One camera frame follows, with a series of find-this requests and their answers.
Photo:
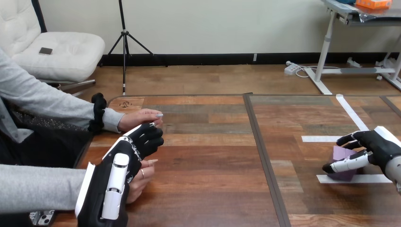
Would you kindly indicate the white desk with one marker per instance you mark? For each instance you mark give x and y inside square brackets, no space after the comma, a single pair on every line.
[325,47]

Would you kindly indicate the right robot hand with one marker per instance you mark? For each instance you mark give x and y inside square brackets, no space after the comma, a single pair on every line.
[377,145]

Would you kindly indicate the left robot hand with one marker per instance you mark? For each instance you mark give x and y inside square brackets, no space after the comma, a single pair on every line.
[108,175]

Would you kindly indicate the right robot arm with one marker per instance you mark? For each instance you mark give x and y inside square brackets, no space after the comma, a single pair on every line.
[394,170]

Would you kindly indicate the purple block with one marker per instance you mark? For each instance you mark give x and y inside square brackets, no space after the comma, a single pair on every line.
[343,154]

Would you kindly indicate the orange thing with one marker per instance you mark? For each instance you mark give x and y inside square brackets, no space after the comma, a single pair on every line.
[372,3]

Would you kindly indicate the black tripod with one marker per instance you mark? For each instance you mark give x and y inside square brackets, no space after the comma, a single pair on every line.
[125,47]

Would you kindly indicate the phone with camera lenses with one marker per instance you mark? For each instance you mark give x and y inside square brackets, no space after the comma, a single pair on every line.
[44,218]

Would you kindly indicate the person's forearm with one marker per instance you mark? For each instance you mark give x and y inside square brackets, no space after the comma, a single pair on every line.
[47,97]
[37,188]

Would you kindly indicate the dark phone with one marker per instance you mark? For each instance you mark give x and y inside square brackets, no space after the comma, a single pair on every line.
[45,51]

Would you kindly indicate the person's body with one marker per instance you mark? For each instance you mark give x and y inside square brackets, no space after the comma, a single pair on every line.
[47,147]

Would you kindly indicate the white power strip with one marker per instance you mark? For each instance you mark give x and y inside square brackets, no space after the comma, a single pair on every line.
[291,68]

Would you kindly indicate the person's hand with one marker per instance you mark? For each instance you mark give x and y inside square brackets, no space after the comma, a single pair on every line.
[136,119]
[139,183]

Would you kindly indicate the white cushioned chair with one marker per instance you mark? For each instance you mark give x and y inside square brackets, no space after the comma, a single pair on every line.
[62,53]

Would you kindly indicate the black ruffled wristband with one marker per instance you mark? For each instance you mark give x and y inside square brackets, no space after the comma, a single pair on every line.
[98,112]

